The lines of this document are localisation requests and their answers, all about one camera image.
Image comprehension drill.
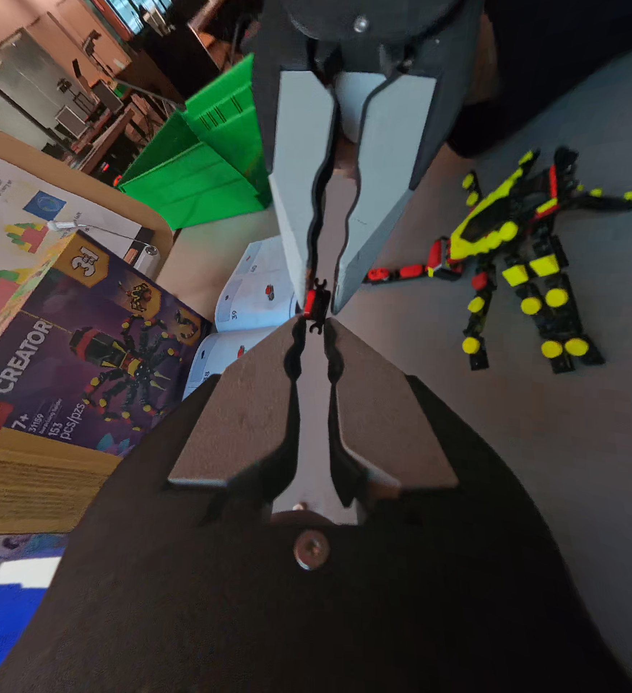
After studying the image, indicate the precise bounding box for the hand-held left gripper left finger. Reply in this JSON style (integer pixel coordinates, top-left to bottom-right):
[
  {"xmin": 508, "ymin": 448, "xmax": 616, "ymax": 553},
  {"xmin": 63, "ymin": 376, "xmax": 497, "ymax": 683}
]
[{"xmin": 168, "ymin": 315, "xmax": 304, "ymax": 512}]

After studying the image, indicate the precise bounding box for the green plastic storage bin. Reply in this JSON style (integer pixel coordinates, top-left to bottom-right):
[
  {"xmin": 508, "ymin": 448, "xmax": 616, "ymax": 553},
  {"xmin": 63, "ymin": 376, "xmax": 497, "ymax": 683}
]
[{"xmin": 117, "ymin": 53, "xmax": 272, "ymax": 232}]

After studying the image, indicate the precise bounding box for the black yellow lego model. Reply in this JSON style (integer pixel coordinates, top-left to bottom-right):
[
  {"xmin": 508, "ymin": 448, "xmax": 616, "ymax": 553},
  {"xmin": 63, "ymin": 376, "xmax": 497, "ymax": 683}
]
[{"xmin": 364, "ymin": 146, "xmax": 632, "ymax": 375}]

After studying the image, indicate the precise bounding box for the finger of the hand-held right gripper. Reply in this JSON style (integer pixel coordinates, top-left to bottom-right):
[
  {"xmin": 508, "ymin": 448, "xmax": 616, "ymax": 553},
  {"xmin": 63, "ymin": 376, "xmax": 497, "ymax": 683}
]
[
  {"xmin": 331, "ymin": 73, "xmax": 440, "ymax": 316},
  {"xmin": 269, "ymin": 69, "xmax": 339, "ymax": 315}
]

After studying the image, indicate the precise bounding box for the purple lego set box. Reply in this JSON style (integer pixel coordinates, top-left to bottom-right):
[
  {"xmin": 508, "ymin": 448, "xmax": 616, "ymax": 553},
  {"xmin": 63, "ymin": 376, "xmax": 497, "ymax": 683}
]
[{"xmin": 0, "ymin": 229, "xmax": 212, "ymax": 535}]

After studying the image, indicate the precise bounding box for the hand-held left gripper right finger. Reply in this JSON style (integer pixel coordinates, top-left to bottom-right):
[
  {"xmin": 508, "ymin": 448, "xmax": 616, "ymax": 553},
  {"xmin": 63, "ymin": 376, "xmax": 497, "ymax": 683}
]
[{"xmin": 323, "ymin": 317, "xmax": 459, "ymax": 510}]

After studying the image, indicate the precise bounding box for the open lego instruction booklet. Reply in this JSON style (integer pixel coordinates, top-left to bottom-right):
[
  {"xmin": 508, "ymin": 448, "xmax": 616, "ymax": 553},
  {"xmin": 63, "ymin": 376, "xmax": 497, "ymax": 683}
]
[{"xmin": 182, "ymin": 235, "xmax": 302, "ymax": 402}]

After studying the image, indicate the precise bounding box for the small red black lego piece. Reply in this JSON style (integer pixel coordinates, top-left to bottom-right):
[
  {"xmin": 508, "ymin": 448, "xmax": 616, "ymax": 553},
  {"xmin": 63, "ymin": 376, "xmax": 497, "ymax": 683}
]
[{"xmin": 302, "ymin": 279, "xmax": 332, "ymax": 334}]

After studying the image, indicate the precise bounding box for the brown clipboard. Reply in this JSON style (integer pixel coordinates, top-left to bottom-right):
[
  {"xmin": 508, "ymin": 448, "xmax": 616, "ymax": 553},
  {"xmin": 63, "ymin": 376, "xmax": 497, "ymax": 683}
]
[{"xmin": 0, "ymin": 119, "xmax": 175, "ymax": 282}]

